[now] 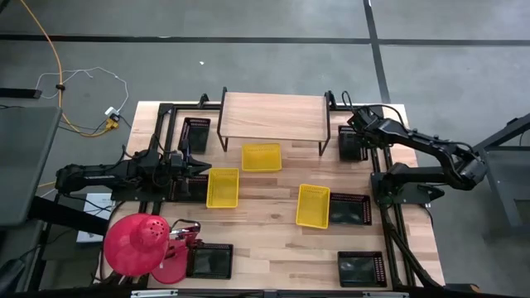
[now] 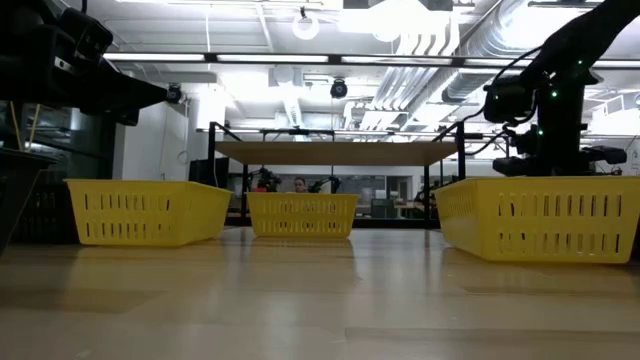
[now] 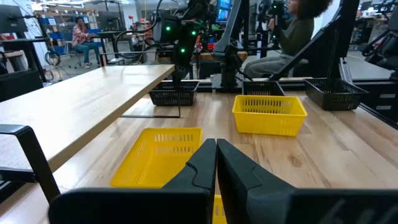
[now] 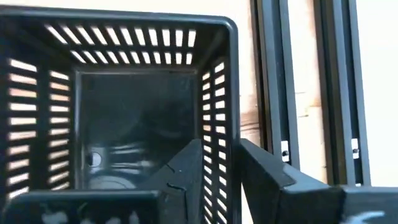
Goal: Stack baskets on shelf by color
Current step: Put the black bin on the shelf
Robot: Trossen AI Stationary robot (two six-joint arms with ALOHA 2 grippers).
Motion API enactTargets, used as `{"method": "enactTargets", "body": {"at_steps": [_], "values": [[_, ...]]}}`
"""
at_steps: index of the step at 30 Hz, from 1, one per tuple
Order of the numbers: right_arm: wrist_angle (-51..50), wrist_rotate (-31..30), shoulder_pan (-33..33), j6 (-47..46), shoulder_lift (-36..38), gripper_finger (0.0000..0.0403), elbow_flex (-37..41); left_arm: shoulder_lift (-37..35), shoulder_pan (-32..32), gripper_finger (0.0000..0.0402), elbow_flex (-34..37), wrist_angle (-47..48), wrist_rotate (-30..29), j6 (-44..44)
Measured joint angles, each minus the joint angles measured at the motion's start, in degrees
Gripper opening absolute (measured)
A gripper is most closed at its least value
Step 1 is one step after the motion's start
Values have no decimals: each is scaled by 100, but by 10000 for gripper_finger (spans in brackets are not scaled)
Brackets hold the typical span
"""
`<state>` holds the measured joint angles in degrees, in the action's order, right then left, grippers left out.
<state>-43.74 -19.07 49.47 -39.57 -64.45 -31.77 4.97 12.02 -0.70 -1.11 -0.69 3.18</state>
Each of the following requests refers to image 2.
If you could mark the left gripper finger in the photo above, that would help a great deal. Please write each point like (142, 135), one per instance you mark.
(135, 92)

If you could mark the yellow plastic slotted basket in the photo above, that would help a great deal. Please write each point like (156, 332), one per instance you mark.
(150, 212)
(545, 220)
(302, 215)

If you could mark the black plastic slotted basket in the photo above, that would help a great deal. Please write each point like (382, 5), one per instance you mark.
(15, 200)

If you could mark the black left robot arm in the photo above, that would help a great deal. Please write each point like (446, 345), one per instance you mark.
(20, 12)

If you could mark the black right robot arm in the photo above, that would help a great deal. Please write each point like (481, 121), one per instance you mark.
(570, 45)

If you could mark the black background robot arm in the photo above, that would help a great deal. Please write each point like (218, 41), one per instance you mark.
(325, 184)
(265, 180)

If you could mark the wooden shelf with black legs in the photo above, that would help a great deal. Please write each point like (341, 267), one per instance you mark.
(335, 152)

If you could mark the black ceiling spotlight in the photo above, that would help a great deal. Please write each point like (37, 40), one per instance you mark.
(338, 88)
(173, 94)

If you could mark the black monitor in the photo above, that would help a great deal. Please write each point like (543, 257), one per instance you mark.
(207, 172)

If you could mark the black slotted crate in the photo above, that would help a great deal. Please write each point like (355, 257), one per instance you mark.
(45, 215)

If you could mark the dark office chair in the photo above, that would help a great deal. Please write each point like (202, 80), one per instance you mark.
(382, 207)

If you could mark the person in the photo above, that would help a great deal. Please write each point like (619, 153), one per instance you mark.
(300, 185)

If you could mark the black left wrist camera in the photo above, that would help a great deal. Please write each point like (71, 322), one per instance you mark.
(87, 32)

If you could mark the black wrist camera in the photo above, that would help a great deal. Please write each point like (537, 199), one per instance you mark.
(505, 100)
(87, 32)

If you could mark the ceiling light rail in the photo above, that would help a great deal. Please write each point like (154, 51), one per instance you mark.
(210, 57)

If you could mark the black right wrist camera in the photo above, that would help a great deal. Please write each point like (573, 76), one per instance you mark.
(505, 100)

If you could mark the grey ventilation duct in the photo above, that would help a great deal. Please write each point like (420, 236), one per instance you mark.
(480, 85)

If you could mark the black metal table frame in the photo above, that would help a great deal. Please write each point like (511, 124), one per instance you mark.
(400, 223)

